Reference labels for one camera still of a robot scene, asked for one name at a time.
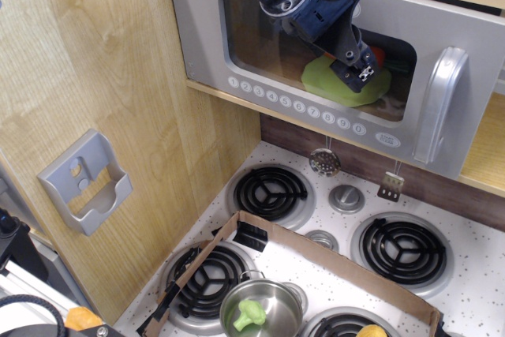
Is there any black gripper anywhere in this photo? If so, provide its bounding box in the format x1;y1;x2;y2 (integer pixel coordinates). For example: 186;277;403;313
281;5;380;93

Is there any grey toy microwave door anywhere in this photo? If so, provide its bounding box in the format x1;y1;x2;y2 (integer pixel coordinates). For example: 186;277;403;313
173;0;504;178

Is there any green toy plate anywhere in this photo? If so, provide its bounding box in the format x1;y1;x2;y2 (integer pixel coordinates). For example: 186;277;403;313
301;58;392;107

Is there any orange toy carrot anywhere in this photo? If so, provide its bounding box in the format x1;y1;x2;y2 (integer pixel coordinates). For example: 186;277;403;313
317;45;417;75

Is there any hanging toy skimmer spoon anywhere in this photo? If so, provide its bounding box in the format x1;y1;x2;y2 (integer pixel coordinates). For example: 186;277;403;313
309;136;341;178

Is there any hanging toy spatula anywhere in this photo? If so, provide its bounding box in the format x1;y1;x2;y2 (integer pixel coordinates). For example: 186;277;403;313
377;161;405;202

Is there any grey stove knob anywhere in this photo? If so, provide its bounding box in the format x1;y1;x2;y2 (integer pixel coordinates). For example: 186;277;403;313
328;185;365;214

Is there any back left stove burner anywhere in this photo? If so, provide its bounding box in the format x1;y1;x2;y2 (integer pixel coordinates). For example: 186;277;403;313
225;164;316;230

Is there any stove burner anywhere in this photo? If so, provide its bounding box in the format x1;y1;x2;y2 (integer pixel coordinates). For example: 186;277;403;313
299;306;399;337
168;242;256;336
225;164;316;230
350;212;455;298

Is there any small round stove knob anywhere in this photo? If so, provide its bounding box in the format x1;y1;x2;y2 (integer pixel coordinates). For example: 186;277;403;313
305;230;339;253

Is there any brown cardboard barrier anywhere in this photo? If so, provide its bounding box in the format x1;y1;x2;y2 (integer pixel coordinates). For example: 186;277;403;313
137;211;445;336

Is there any black binder clip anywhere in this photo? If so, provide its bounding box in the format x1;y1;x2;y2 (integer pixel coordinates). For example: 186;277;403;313
233;221;268;253

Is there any back right stove burner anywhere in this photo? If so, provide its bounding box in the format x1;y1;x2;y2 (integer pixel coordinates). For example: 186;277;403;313
350;212;455;298

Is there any stainless steel pot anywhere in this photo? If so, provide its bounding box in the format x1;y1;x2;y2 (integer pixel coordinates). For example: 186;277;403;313
219;275;304;337

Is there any front right stove burner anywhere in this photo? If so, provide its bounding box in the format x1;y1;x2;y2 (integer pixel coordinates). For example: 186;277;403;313
299;306;399;337

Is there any green toy broccoli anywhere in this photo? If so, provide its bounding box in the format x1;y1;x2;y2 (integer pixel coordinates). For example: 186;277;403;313
233;300;267;331

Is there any yellow toy fruit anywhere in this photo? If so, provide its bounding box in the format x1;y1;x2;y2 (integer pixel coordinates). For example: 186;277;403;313
356;324;387;337

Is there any front left stove burner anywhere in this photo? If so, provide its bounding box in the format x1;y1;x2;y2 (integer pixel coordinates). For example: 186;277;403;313
168;242;256;336

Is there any orange toy food piece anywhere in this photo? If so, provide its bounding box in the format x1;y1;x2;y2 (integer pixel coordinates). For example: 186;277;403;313
64;306;103;331

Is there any grey wall phone holder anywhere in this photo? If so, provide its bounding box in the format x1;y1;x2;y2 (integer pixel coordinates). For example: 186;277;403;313
37;129;133;236

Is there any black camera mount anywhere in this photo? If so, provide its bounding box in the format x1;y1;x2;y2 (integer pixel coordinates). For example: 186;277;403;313
1;208;49;282

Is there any black braided cable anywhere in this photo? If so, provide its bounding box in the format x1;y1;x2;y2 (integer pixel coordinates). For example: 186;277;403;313
0;294;66;337

